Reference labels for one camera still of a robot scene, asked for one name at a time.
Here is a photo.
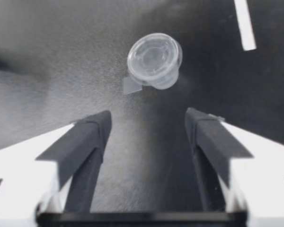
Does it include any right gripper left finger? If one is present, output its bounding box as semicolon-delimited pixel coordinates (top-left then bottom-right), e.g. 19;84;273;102
0;110;113;227

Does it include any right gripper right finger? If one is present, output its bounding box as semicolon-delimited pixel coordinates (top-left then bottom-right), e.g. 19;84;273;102
184;107;284;227

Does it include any small clear plastic cup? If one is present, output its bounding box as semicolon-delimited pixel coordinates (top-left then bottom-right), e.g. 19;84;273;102
126;33;183;90

